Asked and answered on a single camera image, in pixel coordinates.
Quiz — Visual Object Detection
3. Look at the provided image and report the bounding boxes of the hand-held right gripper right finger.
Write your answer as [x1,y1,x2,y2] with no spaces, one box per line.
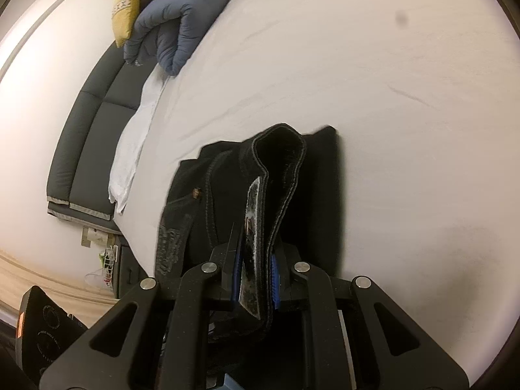
[273,243,471,390]

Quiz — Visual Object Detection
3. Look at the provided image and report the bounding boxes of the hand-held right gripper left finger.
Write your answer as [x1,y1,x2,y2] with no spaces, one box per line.
[39,245,241,390]

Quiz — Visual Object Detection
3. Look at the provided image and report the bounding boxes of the black denim pants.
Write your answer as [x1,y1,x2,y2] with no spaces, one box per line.
[154,123,346,376]

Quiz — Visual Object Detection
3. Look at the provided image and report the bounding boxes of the dark nightstand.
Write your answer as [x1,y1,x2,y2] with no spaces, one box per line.
[116,244,152,300]

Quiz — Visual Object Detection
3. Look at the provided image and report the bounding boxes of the folded white sheet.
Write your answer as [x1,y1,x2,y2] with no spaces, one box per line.
[108,67,170,216]

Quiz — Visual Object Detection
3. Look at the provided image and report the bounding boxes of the grey padded headboard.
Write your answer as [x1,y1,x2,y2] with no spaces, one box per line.
[46,43,160,229]

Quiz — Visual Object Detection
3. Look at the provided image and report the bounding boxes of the bed with white sheet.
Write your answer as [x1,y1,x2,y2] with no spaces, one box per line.
[109,0,517,379]

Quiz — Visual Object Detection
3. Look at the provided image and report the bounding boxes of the rolled blue duvet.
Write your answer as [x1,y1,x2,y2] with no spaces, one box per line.
[123,0,231,76]

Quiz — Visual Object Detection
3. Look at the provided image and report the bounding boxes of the yellow patterned pillow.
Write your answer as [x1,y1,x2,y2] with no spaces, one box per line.
[112,0,141,48]

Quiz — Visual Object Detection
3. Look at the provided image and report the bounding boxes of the white wire basket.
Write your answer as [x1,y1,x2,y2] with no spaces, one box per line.
[98,246,120,290]

